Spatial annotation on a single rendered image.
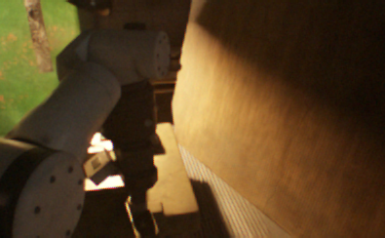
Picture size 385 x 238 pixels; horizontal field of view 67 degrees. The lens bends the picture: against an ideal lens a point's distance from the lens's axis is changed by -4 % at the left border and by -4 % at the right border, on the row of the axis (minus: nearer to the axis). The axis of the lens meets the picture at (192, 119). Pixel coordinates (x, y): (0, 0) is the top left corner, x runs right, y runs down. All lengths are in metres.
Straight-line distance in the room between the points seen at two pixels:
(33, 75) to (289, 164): 1.32
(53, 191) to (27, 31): 1.46
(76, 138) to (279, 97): 0.63
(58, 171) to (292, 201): 0.70
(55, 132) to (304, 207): 0.67
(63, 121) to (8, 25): 1.39
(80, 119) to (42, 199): 0.12
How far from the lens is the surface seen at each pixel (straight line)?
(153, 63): 0.39
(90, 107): 0.32
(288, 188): 0.85
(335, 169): 0.76
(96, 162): 0.51
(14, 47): 1.69
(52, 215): 0.23
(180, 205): 0.65
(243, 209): 0.93
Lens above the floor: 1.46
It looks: 27 degrees down
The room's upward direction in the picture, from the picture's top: straight up
